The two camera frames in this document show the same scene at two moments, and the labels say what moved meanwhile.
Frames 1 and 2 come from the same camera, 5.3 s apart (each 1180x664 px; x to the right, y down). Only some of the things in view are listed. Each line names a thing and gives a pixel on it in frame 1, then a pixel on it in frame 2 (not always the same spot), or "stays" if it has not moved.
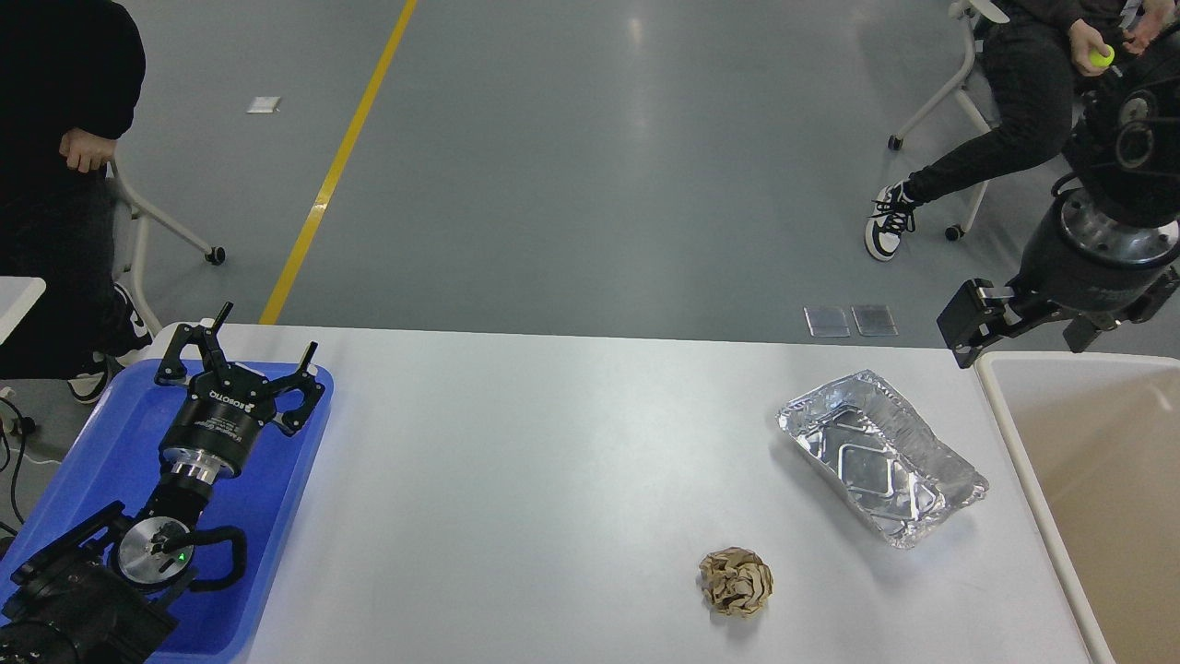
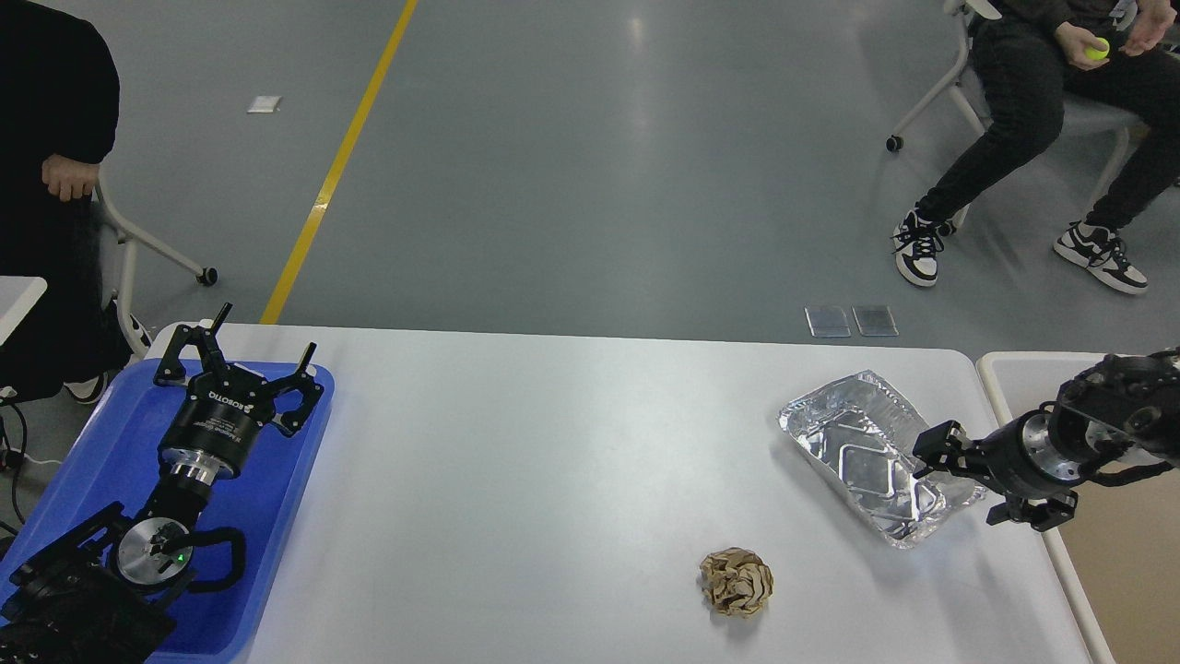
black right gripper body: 1033,297 -> 1002,461
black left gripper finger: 312,389 stays
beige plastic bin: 1099,434 stays
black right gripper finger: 974,316 -> 949,445
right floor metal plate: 874,320 stays
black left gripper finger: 172,370 stays
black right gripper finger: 1080,330 -> 1042,516
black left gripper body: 210,432 stays
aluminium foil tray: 901,475 stays
